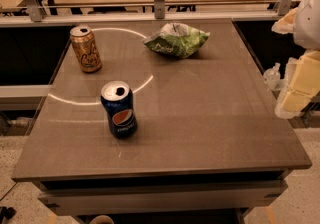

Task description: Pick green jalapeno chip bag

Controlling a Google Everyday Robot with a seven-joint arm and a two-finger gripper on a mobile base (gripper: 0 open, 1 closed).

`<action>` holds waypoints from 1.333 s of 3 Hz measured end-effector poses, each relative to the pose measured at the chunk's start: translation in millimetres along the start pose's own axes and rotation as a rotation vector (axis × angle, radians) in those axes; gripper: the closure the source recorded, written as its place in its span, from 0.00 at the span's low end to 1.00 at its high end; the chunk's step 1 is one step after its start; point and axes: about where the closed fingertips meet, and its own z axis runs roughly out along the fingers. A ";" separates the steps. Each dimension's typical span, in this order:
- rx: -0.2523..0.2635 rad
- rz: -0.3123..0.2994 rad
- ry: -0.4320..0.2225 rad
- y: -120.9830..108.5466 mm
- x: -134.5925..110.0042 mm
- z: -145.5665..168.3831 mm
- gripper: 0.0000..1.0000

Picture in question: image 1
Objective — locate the green jalapeno chip bag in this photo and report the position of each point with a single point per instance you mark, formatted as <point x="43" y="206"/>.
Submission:
<point x="176" y="39"/>

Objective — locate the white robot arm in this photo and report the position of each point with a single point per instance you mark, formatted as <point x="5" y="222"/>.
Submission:
<point x="304" y="23"/>

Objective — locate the clear sanitizer bottle left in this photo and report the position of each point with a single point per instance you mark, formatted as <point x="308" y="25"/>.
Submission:
<point x="272" y="76"/>

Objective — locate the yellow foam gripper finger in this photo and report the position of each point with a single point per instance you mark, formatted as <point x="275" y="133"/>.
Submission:
<point x="301" y="84"/>

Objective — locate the gold LaCroix can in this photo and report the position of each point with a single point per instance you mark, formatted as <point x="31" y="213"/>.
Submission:
<point x="85" y="48"/>

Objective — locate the grey table drawer frame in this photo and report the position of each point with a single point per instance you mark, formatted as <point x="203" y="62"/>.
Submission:
<point x="162" y="193"/>

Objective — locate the blue Pepsi can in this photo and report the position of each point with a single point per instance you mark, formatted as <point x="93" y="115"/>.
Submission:
<point x="117" y="100"/>

